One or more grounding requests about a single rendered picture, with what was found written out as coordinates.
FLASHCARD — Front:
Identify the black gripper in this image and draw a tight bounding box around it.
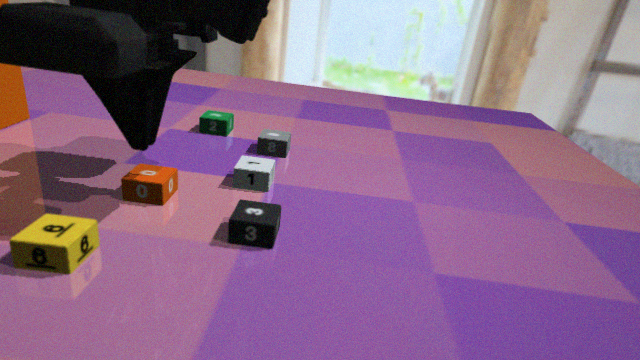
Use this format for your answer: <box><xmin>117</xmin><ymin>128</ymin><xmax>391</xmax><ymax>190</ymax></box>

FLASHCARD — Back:
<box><xmin>0</xmin><ymin>0</ymin><xmax>218</xmax><ymax>151</ymax></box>

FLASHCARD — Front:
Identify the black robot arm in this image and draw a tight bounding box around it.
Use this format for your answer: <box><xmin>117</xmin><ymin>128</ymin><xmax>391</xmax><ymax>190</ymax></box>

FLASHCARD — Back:
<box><xmin>148</xmin><ymin>0</ymin><xmax>270</xmax><ymax>44</ymax></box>

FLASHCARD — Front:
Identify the green block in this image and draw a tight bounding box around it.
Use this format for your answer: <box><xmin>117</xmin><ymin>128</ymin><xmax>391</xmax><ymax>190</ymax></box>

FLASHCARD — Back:
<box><xmin>199</xmin><ymin>110</ymin><xmax>234</xmax><ymax>137</ymax></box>

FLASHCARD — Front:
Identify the yellow block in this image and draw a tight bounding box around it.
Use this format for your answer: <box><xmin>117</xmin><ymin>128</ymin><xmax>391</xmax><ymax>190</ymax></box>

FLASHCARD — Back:
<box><xmin>9</xmin><ymin>214</ymin><xmax>100</xmax><ymax>274</ymax></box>

